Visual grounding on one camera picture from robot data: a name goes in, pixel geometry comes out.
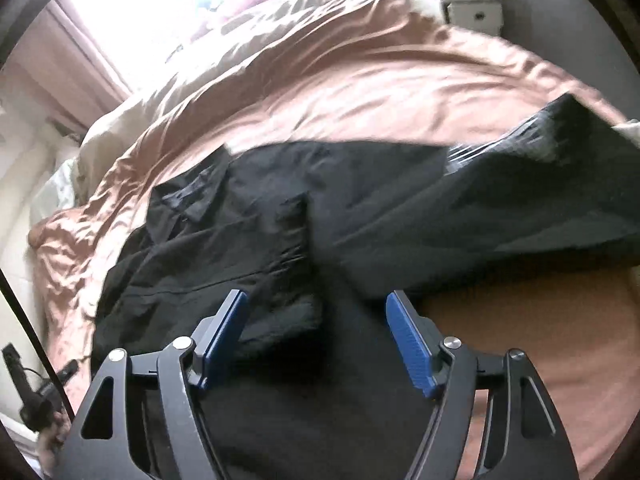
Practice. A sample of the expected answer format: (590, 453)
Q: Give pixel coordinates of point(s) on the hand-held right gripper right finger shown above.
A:
(407, 345)

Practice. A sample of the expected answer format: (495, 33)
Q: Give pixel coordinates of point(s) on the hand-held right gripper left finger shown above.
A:
(227, 330)

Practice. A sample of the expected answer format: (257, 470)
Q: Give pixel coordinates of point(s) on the black garment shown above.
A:
(240, 240)

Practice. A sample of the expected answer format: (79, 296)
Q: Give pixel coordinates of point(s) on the person's left hand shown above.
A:
(52, 442)

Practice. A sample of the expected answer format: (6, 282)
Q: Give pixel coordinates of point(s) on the small black device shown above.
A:
(67, 372)

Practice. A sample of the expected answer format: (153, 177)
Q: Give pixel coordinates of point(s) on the dark grey garment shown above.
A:
(500, 210)

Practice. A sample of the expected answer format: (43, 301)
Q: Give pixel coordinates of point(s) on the cream padded headboard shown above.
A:
(20, 200)

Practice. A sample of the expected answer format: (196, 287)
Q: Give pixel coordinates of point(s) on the white pillow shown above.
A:
(55, 190)

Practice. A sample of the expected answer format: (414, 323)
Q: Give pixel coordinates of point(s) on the beige pillow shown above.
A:
(165, 95)

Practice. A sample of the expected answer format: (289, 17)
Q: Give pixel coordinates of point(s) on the pink curtain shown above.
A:
(65, 70)

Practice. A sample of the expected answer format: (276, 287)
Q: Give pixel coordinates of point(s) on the window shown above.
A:
(175, 5)

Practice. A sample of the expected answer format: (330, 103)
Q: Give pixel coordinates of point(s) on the white nightstand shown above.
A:
(475, 15)

